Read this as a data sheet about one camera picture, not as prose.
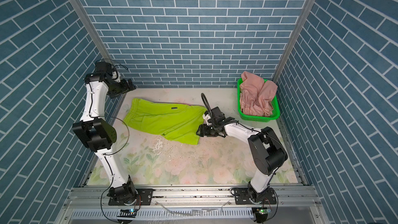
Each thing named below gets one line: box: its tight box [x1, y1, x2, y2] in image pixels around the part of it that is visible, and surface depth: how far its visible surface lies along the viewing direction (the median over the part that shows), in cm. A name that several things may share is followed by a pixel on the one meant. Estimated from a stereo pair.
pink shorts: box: [239, 71, 278, 118], surface depth 107 cm
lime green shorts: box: [123, 98, 208, 146], surface depth 100 cm
